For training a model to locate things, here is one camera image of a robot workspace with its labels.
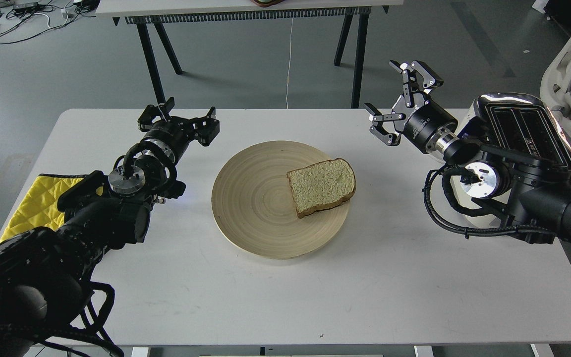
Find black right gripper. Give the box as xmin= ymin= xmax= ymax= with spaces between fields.
xmin=363 ymin=59 xmax=458 ymax=153

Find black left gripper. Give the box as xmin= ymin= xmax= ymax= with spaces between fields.
xmin=138 ymin=97 xmax=220 ymax=163

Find slice of bread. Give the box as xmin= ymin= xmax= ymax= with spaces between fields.
xmin=286 ymin=158 xmax=356 ymax=219

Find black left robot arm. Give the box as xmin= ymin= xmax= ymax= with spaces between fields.
xmin=0 ymin=98 xmax=220 ymax=357

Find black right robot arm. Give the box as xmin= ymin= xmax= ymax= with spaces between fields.
xmin=365 ymin=60 xmax=571 ymax=244

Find cream chrome toaster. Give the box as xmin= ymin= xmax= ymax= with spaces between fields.
xmin=425 ymin=93 xmax=571 ymax=239

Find round bamboo plate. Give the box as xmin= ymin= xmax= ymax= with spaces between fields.
xmin=211 ymin=141 xmax=350 ymax=259

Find background table with black legs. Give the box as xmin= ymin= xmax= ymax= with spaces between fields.
xmin=95 ymin=0 xmax=402 ymax=109

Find yellow quilted cloth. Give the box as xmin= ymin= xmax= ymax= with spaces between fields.
xmin=0 ymin=174 xmax=88 ymax=242

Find thin white hanging cable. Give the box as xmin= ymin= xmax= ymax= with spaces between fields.
xmin=286 ymin=18 xmax=294 ymax=109

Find floor cables and power strips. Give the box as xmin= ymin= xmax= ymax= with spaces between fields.
xmin=0 ymin=0 xmax=101 ymax=50

